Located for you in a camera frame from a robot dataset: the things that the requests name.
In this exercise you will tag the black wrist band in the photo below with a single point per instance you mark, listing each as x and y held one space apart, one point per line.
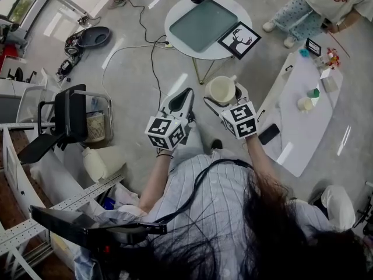
164 155

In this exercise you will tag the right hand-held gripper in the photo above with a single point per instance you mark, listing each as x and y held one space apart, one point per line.
242 121

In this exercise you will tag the cream tall cup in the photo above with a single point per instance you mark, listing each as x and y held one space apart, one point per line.
305 104

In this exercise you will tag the person's left forearm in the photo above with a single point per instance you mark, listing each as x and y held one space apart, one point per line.
156 182

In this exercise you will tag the black framed window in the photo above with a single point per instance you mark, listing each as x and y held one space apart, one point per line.
16 1

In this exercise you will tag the grey mesh chair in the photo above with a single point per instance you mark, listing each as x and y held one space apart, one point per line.
33 104

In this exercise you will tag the white perforated shelving rack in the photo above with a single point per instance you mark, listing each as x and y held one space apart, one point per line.
17 185

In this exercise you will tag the person's right forearm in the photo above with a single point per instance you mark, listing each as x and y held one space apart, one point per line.
260 162

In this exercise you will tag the white mug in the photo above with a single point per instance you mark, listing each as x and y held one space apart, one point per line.
220 89

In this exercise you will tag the small black picture frame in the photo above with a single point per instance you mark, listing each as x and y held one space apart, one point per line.
313 47

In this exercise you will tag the cream lattice waste basket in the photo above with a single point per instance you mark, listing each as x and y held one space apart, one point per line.
95 127

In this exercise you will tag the clear bottle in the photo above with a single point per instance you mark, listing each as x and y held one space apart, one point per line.
321 62

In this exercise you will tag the white power strip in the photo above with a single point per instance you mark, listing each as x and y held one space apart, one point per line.
169 45

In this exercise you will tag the black smartphone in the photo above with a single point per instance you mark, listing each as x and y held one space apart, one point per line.
269 133

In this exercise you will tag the vase of red flowers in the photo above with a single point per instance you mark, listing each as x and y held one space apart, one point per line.
333 57

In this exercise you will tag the person's striped shirt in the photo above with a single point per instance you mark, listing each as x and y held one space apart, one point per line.
215 203

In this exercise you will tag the round white side table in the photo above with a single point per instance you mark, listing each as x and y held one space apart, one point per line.
180 16

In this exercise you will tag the white marble low table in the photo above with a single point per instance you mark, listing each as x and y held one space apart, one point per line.
303 121

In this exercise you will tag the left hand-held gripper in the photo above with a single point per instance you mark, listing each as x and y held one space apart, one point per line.
164 130

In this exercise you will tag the person's legs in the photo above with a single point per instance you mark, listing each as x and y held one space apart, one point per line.
193 139

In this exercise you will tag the teal toy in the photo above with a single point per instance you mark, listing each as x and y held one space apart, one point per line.
304 52

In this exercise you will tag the metal frame clear bin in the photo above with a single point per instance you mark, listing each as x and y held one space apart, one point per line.
109 112

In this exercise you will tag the small green object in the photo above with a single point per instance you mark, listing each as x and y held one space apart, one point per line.
313 93

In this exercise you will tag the black floor device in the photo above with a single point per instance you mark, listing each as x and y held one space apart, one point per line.
64 66

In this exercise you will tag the black tripod stand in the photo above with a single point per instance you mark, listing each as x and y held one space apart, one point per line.
365 206

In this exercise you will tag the black deer picture frame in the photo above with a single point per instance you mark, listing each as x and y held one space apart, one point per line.
239 40

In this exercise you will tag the black office chair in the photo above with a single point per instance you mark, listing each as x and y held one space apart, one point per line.
70 112

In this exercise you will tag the white cushion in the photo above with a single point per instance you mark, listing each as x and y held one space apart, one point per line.
102 163

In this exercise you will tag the grey card box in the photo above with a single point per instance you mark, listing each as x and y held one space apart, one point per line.
329 82

